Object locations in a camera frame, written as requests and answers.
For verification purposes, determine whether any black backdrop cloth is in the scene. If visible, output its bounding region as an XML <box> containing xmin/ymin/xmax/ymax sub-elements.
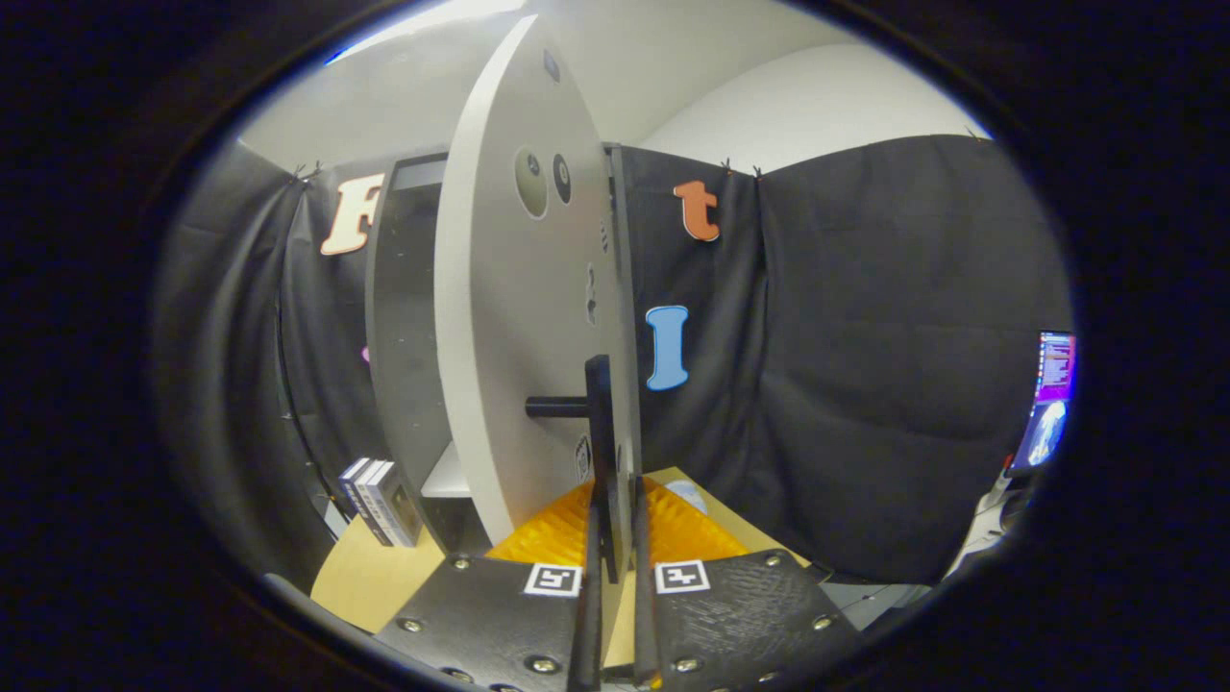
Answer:
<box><xmin>149</xmin><ymin>135</ymin><xmax>1072</xmax><ymax>587</ymax></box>

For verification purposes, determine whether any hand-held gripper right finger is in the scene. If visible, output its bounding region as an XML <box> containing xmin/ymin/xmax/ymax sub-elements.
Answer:
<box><xmin>629</xmin><ymin>476</ymin><xmax>866</xmax><ymax>689</ymax></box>

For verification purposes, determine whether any black door handle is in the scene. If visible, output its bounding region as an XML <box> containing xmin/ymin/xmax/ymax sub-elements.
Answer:
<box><xmin>526</xmin><ymin>355</ymin><xmax>621</xmax><ymax>584</ymax></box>

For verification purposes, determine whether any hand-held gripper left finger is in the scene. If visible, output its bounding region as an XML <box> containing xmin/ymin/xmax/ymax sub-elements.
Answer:
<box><xmin>373</xmin><ymin>479</ymin><xmax>606</xmax><ymax>692</ymax></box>

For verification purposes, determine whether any computer monitor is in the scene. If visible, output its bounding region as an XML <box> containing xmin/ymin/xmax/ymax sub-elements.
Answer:
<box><xmin>1009</xmin><ymin>330</ymin><xmax>1077</xmax><ymax>477</ymax></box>

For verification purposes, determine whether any white cabinet door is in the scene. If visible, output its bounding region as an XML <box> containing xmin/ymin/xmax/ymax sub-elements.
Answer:
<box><xmin>434</xmin><ymin>14</ymin><xmax>643</xmax><ymax>578</ymax></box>

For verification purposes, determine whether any dark blue book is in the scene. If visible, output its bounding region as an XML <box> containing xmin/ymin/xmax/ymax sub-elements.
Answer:
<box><xmin>338</xmin><ymin>457</ymin><xmax>385</xmax><ymax>544</ymax></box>

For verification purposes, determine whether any grey cover book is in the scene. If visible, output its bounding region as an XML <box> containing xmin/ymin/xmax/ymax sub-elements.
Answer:
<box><xmin>368</xmin><ymin>461</ymin><xmax>424</xmax><ymax>549</ymax></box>

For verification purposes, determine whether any grey cabinet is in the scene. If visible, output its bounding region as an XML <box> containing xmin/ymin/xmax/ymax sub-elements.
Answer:
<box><xmin>365</xmin><ymin>144</ymin><xmax>641</xmax><ymax>558</ymax></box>

